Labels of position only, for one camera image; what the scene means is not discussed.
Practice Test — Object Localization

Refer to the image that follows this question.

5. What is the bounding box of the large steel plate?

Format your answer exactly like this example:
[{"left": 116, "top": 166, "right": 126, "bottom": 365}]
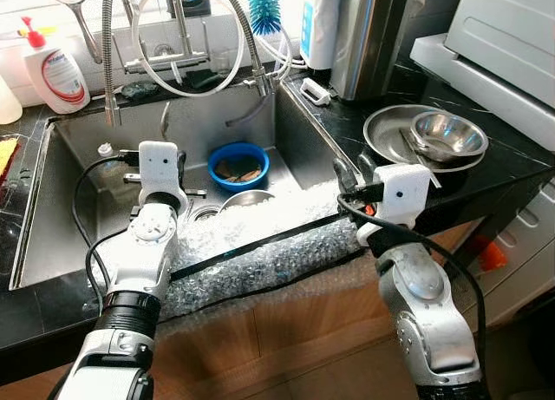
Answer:
[{"left": 362, "top": 105, "right": 488, "bottom": 174}]

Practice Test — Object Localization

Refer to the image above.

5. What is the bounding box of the shiny steel bowl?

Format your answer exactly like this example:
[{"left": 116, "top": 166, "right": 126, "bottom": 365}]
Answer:
[{"left": 409, "top": 111, "right": 489, "bottom": 162}]

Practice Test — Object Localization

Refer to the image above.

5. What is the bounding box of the blue round bowl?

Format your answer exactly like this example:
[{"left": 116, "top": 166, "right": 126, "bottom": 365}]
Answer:
[{"left": 207, "top": 141, "right": 271, "bottom": 193}]

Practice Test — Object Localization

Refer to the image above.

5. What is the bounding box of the stainless steel sink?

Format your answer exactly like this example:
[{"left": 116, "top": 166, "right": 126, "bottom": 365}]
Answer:
[{"left": 9, "top": 88, "right": 348, "bottom": 290}]

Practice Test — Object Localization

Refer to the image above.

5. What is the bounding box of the steel dish in sink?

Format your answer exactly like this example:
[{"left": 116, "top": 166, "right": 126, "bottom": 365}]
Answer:
[{"left": 219, "top": 190, "right": 277, "bottom": 212}]

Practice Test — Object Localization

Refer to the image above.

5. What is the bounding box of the black sponge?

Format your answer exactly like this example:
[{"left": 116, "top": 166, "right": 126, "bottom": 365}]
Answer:
[{"left": 120, "top": 82, "right": 160, "bottom": 102}]

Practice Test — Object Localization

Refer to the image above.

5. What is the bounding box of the small white plastic device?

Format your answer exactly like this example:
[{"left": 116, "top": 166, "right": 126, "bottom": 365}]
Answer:
[{"left": 299, "top": 76, "right": 332, "bottom": 106}]

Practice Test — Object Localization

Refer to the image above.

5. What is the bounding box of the clear bubble wrap sheet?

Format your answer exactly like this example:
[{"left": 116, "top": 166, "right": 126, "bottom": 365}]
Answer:
[{"left": 160, "top": 181, "right": 365, "bottom": 318}]

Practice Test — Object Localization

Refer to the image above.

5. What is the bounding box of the tall steel canister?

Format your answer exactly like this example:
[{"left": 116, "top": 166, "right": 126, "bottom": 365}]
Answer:
[{"left": 331, "top": 0, "right": 413, "bottom": 103}]

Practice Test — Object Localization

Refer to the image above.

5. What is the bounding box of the steel tap with crossbar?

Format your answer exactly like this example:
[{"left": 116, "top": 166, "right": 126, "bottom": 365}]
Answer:
[{"left": 121, "top": 0, "right": 235, "bottom": 75}]

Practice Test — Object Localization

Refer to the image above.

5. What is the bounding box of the steel spring pull-down faucet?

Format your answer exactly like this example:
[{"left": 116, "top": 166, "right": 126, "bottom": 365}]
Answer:
[{"left": 102, "top": 0, "right": 278, "bottom": 128}]

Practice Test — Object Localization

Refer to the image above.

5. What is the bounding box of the white bottle blue label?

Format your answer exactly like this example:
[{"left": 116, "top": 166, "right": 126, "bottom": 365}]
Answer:
[{"left": 299, "top": 0, "right": 343, "bottom": 71}]

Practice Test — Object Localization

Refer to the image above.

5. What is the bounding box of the small orange object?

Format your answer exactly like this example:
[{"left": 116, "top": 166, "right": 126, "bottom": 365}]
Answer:
[{"left": 477, "top": 238, "right": 506, "bottom": 272}]

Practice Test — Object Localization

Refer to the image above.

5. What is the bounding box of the white red pump soap bottle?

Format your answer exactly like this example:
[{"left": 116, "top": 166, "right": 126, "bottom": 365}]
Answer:
[{"left": 22, "top": 16, "right": 91, "bottom": 115}]

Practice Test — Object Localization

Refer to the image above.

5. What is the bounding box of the wooden base cabinet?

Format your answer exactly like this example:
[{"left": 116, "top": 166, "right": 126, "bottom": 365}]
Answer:
[{"left": 0, "top": 218, "right": 486, "bottom": 400}]

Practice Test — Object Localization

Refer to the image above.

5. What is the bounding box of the orange cloth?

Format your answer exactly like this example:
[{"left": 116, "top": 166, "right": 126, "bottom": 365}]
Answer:
[{"left": 0, "top": 135, "right": 20, "bottom": 180}]

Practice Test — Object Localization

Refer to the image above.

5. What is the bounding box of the blue bottle brush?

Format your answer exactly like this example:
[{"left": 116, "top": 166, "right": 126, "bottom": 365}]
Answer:
[{"left": 247, "top": 0, "right": 283, "bottom": 36}]

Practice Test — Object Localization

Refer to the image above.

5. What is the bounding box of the white drawer unit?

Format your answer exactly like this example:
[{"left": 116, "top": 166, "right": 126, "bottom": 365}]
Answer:
[{"left": 481, "top": 187, "right": 555, "bottom": 327}]

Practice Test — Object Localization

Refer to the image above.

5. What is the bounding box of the translucent white bottle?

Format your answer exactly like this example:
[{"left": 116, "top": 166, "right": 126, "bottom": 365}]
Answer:
[{"left": 0, "top": 70, "right": 23, "bottom": 125}]

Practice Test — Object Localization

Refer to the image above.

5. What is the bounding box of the white countertop appliance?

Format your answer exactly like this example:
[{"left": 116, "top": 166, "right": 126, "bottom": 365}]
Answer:
[{"left": 410, "top": 0, "right": 555, "bottom": 154}]

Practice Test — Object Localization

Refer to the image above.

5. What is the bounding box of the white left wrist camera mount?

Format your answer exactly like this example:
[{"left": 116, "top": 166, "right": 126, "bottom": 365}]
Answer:
[{"left": 137, "top": 141, "right": 185, "bottom": 208}]

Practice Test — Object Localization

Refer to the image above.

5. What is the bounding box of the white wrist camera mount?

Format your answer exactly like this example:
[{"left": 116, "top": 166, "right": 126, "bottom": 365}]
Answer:
[
  {"left": 137, "top": 141, "right": 185, "bottom": 208},
  {"left": 369, "top": 163, "right": 432, "bottom": 232}
]

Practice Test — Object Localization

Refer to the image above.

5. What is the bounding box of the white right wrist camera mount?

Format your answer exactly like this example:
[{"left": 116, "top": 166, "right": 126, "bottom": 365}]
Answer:
[{"left": 369, "top": 163, "right": 432, "bottom": 232}]

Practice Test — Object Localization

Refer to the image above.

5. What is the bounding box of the white looped hose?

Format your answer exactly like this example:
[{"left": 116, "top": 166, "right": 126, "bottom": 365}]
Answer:
[{"left": 130, "top": 0, "right": 309, "bottom": 97}]

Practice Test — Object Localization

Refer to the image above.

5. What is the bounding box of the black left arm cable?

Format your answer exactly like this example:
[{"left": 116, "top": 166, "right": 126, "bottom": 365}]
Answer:
[{"left": 72, "top": 153, "right": 144, "bottom": 314}]

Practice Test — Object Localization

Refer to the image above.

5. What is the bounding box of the steel wire ring utensil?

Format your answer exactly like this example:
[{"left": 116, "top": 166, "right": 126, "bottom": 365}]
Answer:
[{"left": 42, "top": 0, "right": 103, "bottom": 64}]

